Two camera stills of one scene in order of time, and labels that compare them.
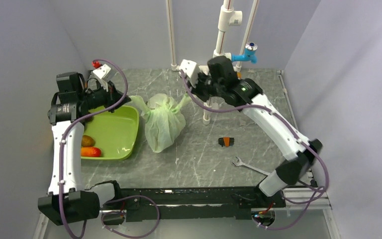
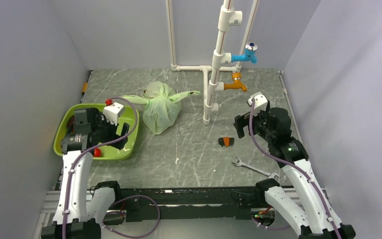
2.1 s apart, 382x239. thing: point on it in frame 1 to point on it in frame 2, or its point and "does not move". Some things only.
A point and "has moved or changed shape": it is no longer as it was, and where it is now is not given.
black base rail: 157,204 does not move
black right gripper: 197,91 to 241,121
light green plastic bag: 164,124 has moved or changed shape
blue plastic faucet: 249,54 does not move
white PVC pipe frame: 226,16 does not move
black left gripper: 112,95 to 100,119
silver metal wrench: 240,163 does not move
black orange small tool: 226,141 does not move
